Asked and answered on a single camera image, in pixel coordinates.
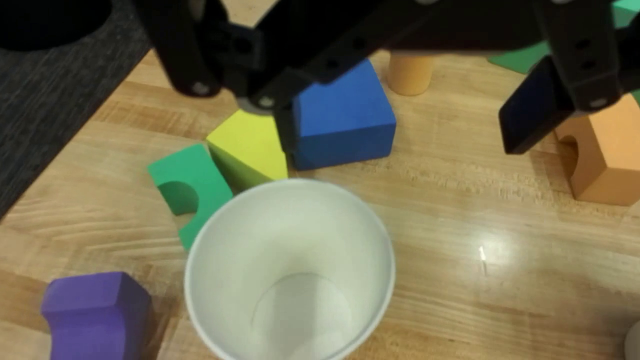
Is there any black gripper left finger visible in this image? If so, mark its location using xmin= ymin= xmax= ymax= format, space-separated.
xmin=132 ymin=0 xmax=468 ymax=114

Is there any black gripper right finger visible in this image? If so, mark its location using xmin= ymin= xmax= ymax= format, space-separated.
xmin=499 ymin=0 xmax=640 ymax=157

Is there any white paper cup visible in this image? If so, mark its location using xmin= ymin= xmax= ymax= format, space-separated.
xmin=182 ymin=177 xmax=399 ymax=360

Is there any orange foam arch block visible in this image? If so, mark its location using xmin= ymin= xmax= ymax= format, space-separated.
xmin=552 ymin=92 xmax=640 ymax=209

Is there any yellow foam block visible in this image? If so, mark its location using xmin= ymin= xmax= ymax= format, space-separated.
xmin=204 ymin=109 xmax=291 ymax=197

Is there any small green foam arch block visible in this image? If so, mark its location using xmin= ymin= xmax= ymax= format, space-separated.
xmin=146 ymin=143 xmax=236 ymax=255

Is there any blue foam block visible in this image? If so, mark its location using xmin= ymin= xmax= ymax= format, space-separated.
xmin=286 ymin=58 xmax=399 ymax=172

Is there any wooden cylinder block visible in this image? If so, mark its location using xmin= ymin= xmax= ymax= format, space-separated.
xmin=387 ymin=51 xmax=436 ymax=98

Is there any purple foam arch block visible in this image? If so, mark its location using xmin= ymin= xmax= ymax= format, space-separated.
xmin=40 ymin=271 xmax=156 ymax=360

